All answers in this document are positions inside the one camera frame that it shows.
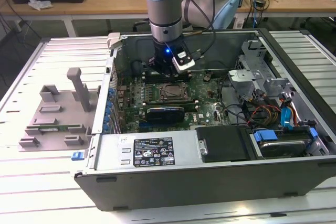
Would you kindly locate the black plastic drive cover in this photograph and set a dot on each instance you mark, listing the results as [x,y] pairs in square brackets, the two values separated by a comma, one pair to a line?
[225,142]

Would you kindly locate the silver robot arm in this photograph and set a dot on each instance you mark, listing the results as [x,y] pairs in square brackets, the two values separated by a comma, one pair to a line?
[164,11]

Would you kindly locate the blue disk carrier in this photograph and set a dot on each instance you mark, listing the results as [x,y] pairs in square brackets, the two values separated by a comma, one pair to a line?
[265,136]

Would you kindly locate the blue slot bracket clip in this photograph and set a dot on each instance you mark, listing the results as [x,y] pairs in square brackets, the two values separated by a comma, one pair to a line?
[109,107]
[105,127]
[112,93]
[107,118]

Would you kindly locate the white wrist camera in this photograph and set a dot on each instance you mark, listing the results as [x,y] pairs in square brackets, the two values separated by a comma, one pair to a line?
[183,62]

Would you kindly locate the grey open PC case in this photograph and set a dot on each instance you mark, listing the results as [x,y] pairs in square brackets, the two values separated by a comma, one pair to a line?
[183,187]

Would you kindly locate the silver drive cage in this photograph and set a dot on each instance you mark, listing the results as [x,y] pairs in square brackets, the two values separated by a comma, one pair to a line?
[244,75]

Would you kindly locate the round coin battery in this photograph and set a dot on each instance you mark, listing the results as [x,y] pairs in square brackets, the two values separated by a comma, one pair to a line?
[206,77]

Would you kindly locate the white socket box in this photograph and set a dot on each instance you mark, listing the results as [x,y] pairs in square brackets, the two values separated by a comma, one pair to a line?
[239,23]

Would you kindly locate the green RAM stick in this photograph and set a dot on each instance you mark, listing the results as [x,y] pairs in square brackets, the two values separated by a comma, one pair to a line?
[65,127]

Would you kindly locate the silver power supply unit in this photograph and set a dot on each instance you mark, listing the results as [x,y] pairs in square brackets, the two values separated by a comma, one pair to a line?
[110,153]

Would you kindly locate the black graphics card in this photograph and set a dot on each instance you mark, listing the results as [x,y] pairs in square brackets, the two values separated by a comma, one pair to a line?
[165,116]

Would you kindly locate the blue case latch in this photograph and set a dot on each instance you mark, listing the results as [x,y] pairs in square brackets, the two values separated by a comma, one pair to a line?
[77,155]

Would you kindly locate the wooden desk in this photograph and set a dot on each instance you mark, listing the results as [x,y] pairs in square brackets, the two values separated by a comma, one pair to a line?
[92,3]

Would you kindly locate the beige case latch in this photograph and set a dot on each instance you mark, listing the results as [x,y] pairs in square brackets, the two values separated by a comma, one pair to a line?
[114,39]

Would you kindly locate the RAM slot black latches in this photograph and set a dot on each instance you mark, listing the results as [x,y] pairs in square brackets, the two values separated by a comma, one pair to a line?
[165,81]
[168,104]
[168,100]

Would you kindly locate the small black device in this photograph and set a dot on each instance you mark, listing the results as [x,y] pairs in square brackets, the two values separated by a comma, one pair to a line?
[260,3]

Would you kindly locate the grey parts rack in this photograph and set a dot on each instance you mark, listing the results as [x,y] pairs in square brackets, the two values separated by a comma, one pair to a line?
[65,119]

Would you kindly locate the silver hard disk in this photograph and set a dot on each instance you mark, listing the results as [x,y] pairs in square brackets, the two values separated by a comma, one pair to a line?
[283,149]

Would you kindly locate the green motherboard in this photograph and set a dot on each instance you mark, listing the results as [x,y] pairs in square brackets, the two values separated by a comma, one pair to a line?
[204,103]

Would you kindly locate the RAM slot white latches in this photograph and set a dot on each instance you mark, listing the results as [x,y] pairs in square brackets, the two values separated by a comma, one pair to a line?
[190,107]
[168,78]
[168,101]

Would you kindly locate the CPU socket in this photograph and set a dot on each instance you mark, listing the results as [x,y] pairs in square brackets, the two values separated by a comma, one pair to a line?
[189,98]

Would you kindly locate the crumpled white plastic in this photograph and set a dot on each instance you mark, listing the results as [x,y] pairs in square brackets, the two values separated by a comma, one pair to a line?
[39,3]

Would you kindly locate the thin steel locking lever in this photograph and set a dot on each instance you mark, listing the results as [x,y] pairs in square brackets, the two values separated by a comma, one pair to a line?
[173,98]
[173,83]

